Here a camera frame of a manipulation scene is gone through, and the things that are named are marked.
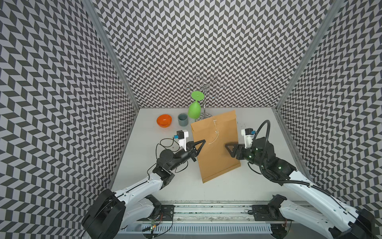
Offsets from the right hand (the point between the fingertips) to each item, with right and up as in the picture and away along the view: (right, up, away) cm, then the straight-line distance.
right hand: (229, 148), depth 74 cm
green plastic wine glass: (-18, +21, +12) cm, 31 cm away
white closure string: (-7, +9, -4) cm, 12 cm away
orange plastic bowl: (-41, +14, +33) cm, 54 cm away
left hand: (-13, +3, -4) cm, 14 cm away
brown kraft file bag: (-8, -4, -5) cm, 11 cm away
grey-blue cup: (-27, +15, +33) cm, 45 cm away
